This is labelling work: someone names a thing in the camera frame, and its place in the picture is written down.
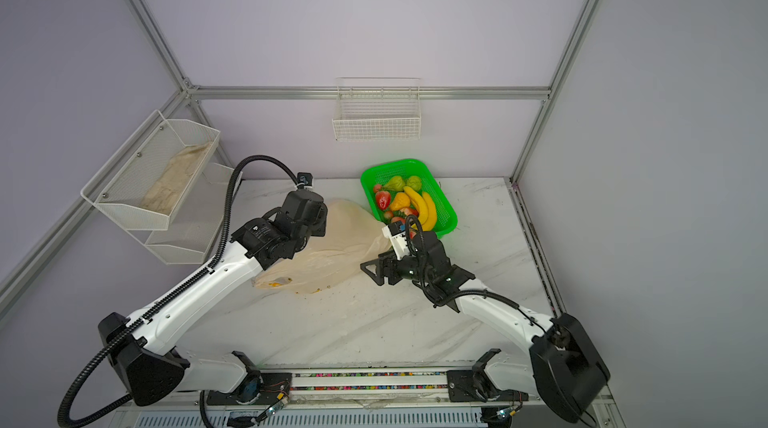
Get yellow fake banana bunch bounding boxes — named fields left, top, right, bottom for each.
left=404, top=186, right=437, bottom=231

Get upper white mesh shelf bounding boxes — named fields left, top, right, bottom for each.
left=80, top=110, right=220, bottom=231

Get beige plastic bag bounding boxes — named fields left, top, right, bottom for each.
left=251, top=199, right=391, bottom=294

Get green fake round fruit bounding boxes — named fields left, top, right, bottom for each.
left=406, top=175, right=423, bottom=192

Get white wire wall basket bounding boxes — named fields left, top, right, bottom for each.
left=332, top=78, right=422, bottom=142

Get red fake strawberry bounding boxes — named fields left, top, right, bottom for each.
left=375, top=190, right=392, bottom=212

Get folded beige bags in shelf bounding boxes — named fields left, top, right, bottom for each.
left=140, top=142, right=211, bottom=215

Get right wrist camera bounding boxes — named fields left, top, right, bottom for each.
left=382, top=221, right=411, bottom=260

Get white mesh shelf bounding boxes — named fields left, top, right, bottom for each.
left=144, top=162, right=233, bottom=265
left=80, top=110, right=220, bottom=231

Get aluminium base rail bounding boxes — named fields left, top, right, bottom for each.
left=113, top=363, right=625, bottom=428

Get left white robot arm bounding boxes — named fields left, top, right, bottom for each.
left=108, top=189, right=328, bottom=406

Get lower white mesh shelf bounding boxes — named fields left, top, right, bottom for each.
left=144, top=162, right=233, bottom=265

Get orange fake mango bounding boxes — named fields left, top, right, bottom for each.
left=389, top=191, right=411, bottom=212

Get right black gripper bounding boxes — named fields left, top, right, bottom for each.
left=360, top=247, right=432, bottom=288

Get left black corrugated cable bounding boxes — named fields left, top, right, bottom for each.
left=56, top=154, right=301, bottom=428

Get green fake pear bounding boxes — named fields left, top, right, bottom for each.
left=383, top=175, right=407, bottom=192

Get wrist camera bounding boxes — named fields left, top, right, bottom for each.
left=296, top=172, right=313, bottom=189
left=382, top=221, right=411, bottom=260

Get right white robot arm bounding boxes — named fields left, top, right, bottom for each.
left=360, top=243, right=611, bottom=427

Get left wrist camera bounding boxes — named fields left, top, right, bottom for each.
left=296, top=172, right=313, bottom=189

